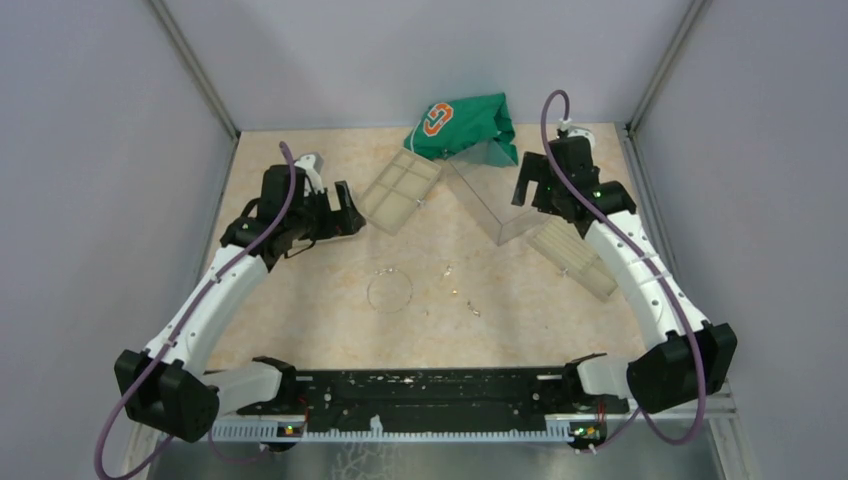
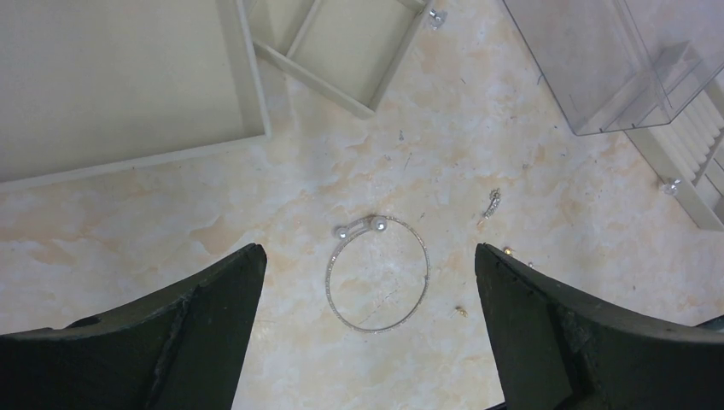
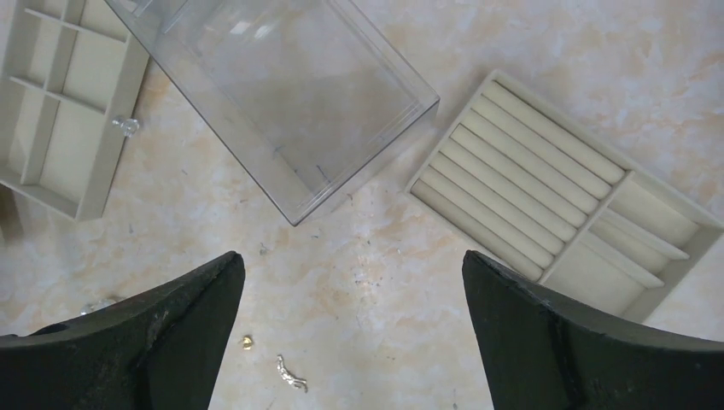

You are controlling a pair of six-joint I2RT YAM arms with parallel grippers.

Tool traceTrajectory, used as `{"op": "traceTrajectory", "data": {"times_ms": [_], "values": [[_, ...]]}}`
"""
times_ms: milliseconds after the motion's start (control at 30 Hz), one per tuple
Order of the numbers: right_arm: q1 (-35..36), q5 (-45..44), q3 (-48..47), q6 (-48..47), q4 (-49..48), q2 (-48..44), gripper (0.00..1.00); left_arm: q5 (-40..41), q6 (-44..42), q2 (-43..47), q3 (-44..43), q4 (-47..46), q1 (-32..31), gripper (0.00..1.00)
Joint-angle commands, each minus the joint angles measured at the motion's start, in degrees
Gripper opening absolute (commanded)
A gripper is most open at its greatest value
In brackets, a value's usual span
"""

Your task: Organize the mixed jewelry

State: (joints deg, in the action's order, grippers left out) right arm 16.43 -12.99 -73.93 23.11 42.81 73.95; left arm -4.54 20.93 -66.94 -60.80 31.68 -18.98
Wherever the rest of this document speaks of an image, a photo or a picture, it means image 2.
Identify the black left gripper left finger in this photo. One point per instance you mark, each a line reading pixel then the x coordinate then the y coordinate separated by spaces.
pixel 180 347

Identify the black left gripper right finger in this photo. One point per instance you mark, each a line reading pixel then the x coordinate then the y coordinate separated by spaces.
pixel 557 347

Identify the silver crystal bar earring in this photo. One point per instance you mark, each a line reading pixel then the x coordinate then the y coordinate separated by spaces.
pixel 494 201

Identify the crystal stud earring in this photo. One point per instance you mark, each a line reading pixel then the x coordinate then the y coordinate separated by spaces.
pixel 670 186

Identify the beige compartment jewelry tray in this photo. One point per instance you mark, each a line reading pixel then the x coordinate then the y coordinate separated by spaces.
pixel 347 51

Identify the clear acrylic box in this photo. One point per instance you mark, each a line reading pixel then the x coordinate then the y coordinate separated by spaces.
pixel 620 65

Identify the small silver stud earring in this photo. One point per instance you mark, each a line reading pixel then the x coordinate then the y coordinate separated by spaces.
pixel 437 18

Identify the beige ring holder tray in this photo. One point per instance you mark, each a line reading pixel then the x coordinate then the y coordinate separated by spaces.
pixel 690 148

